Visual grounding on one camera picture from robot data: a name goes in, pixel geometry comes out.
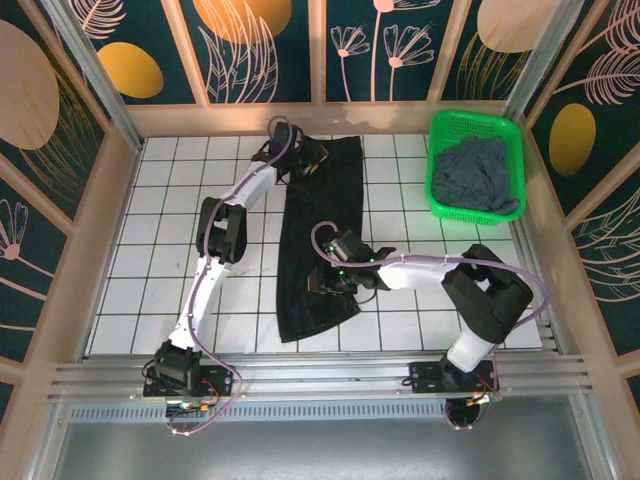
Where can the black t-shirt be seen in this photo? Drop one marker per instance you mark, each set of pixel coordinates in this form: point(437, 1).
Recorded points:
point(320, 220)

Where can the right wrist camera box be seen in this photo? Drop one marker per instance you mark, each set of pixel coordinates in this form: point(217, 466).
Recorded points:
point(337, 247)

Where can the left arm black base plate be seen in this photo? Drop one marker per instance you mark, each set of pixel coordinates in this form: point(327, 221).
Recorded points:
point(215, 377)

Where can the grey-blue t-shirt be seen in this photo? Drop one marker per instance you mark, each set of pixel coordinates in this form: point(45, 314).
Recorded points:
point(475, 172)

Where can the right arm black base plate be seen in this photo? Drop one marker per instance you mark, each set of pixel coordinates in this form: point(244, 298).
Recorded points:
point(425, 375)

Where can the green plastic laundry basket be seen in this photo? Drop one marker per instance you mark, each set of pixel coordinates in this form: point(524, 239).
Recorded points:
point(477, 122)

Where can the aluminium corner post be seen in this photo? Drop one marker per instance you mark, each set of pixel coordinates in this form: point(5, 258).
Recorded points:
point(95, 70)
point(545, 55)

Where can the aluminium mounting rail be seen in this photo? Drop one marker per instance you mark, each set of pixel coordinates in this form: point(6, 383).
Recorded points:
point(320, 370)

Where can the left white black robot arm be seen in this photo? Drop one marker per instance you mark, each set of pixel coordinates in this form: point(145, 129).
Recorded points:
point(205, 290)

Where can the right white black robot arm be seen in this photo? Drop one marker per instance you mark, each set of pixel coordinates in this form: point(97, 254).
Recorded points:
point(480, 295)

